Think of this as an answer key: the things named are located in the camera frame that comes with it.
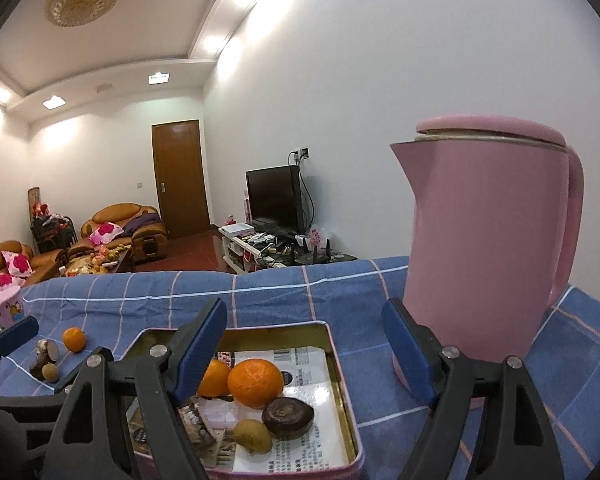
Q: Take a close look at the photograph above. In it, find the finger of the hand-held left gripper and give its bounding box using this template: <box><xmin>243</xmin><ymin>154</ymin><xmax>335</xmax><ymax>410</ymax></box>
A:
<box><xmin>0</xmin><ymin>316</ymin><xmax>40</xmax><ymax>396</ymax></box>

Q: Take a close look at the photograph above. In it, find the brown wooden door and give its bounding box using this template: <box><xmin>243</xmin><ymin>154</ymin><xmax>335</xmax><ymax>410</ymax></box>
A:
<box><xmin>151</xmin><ymin>120</ymin><xmax>212</xmax><ymax>240</ymax></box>

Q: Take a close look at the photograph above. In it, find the purple throw blanket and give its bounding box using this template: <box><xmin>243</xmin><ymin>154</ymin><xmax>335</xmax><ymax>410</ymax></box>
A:
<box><xmin>125</xmin><ymin>212</ymin><xmax>162</xmax><ymax>233</ymax></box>

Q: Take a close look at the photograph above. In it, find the chocolate cake slice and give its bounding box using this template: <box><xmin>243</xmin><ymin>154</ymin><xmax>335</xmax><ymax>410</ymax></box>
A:
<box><xmin>179</xmin><ymin>400</ymin><xmax>218</xmax><ymax>456</ymax></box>

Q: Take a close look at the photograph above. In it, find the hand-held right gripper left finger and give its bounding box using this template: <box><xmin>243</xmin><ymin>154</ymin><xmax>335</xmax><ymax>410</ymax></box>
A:
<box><xmin>42</xmin><ymin>297</ymin><xmax>229</xmax><ymax>480</ymax></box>

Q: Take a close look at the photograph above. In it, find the dark coffee table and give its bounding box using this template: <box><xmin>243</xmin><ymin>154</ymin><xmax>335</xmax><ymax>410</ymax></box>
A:
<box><xmin>60</xmin><ymin>247</ymin><xmax>136</xmax><ymax>278</ymax></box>

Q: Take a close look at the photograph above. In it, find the large orange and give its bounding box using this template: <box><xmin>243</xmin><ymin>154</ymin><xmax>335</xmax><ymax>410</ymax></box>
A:
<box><xmin>227</xmin><ymin>358</ymin><xmax>285</xmax><ymax>409</ymax></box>

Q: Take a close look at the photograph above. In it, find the blue checked blanket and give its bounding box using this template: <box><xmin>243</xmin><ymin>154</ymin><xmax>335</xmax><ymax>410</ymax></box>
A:
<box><xmin>0</xmin><ymin>255</ymin><xmax>600</xmax><ymax>480</ymax></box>

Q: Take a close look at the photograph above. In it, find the pile of snacks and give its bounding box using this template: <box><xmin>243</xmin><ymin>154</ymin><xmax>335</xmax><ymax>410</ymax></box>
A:
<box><xmin>62</xmin><ymin>250</ymin><xmax>131</xmax><ymax>277</ymax></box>

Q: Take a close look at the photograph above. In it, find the pink kettle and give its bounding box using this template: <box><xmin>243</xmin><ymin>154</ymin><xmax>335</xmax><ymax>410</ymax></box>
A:
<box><xmin>390</xmin><ymin>114</ymin><xmax>585</xmax><ymax>411</ymax></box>

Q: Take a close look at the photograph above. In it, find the black router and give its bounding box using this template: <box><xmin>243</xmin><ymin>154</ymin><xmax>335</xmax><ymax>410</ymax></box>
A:
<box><xmin>295</xmin><ymin>237</ymin><xmax>341</xmax><ymax>266</ymax></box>

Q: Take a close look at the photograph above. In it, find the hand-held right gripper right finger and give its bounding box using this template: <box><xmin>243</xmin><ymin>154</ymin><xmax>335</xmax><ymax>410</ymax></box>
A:
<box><xmin>381</xmin><ymin>297</ymin><xmax>566</xmax><ymax>480</ymax></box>

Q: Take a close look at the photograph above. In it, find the black rack with clothes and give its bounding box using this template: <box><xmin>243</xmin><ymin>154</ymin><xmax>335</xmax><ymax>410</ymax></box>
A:
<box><xmin>30</xmin><ymin>215</ymin><xmax>78</xmax><ymax>256</ymax></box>

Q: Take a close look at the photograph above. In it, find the small orange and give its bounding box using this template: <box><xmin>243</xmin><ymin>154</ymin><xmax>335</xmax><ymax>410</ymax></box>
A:
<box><xmin>62</xmin><ymin>327</ymin><xmax>87</xmax><ymax>353</ymax></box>
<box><xmin>197</xmin><ymin>359</ymin><xmax>232</xmax><ymax>398</ymax></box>

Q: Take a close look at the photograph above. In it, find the brown leather armchair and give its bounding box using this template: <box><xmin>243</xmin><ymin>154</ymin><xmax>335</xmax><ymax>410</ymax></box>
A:
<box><xmin>80</xmin><ymin>203</ymin><xmax>170</xmax><ymax>266</ymax></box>

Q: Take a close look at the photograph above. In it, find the pink tin box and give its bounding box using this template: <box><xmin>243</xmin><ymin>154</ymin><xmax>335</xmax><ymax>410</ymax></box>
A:
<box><xmin>125</xmin><ymin>322</ymin><xmax>366</xmax><ymax>480</ymax></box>

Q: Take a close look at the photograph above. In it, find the black power cable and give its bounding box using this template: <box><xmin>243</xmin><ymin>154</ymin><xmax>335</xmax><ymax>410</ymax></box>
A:
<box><xmin>300</xmin><ymin>160</ymin><xmax>317</xmax><ymax>231</ymax></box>

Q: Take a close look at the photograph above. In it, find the black television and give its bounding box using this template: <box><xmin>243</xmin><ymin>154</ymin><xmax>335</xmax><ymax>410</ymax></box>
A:
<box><xmin>245</xmin><ymin>165</ymin><xmax>303</xmax><ymax>238</ymax></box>

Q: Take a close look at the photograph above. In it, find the dark mushroom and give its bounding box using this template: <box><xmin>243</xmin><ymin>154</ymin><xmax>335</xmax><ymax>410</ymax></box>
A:
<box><xmin>261</xmin><ymin>397</ymin><xmax>315</xmax><ymax>441</ymax></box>

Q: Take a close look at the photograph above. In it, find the printed paper sheet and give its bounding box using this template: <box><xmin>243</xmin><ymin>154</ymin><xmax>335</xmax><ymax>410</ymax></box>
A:
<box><xmin>130</xmin><ymin>347</ymin><xmax>351</xmax><ymax>473</ymax></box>

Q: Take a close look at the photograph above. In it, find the white television stand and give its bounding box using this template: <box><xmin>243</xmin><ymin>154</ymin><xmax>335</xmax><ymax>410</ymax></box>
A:
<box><xmin>219</xmin><ymin>230</ymin><xmax>301</xmax><ymax>276</ymax></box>

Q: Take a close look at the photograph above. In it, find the pink cartoon mug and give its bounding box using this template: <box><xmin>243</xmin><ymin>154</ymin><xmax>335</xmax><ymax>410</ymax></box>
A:
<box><xmin>0</xmin><ymin>287</ymin><xmax>26</xmax><ymax>331</ymax></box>

